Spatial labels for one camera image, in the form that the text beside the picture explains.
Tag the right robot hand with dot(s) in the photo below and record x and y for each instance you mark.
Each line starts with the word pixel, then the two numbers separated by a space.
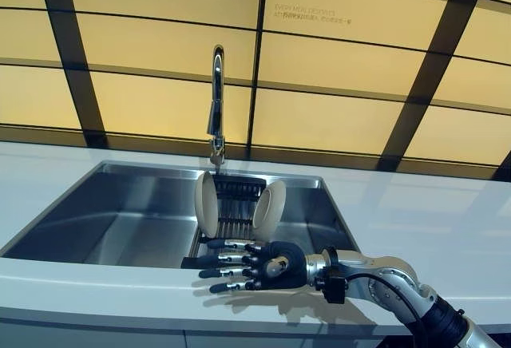
pixel 279 268

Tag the beige round plate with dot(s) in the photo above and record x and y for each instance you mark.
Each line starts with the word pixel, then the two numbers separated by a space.
pixel 271 208
pixel 205 204

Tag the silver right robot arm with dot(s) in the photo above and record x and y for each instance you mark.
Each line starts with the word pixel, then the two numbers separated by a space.
pixel 383 276

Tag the black dish drying rack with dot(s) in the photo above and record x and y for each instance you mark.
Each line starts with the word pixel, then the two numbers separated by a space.
pixel 235 212

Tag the white cabinet door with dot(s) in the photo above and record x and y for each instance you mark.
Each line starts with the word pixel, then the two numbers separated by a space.
pixel 279 343
pixel 80 338

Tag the stainless steel sink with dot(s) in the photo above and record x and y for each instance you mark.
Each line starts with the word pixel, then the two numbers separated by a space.
pixel 131 212

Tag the chrome kitchen faucet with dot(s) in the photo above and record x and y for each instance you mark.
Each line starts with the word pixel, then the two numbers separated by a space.
pixel 217 84

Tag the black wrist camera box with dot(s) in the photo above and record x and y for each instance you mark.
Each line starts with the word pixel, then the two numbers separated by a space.
pixel 333 286

